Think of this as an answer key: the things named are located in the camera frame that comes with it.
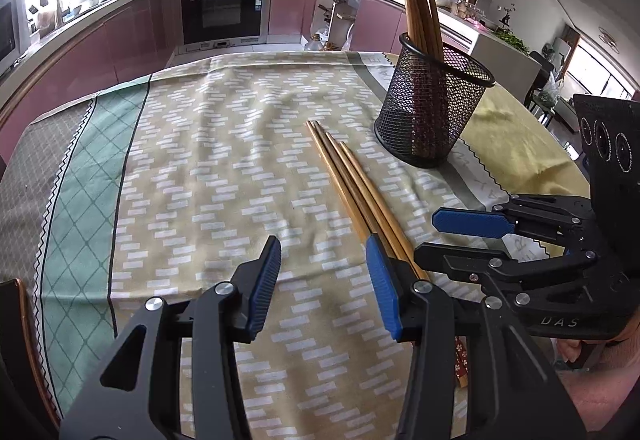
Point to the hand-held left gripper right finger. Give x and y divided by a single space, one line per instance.
382 290

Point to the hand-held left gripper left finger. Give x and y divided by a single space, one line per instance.
265 285

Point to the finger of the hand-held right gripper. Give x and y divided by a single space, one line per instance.
470 222
530 275

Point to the black mesh utensil holder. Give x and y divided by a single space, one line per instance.
430 120

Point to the person's right forearm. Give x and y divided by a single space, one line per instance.
605 400

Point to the person's right hand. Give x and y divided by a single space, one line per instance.
570 351

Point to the patterned beige green tablecloth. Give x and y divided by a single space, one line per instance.
210 170

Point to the dark dining chair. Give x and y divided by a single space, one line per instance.
542 70

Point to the green leafy vegetables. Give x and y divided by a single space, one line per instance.
510 39

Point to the pink base cabinet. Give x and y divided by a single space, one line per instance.
375 25
290 5
100 50

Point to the cooking oil bottle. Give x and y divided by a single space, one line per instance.
313 44

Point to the white countertop oven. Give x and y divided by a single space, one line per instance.
10 30

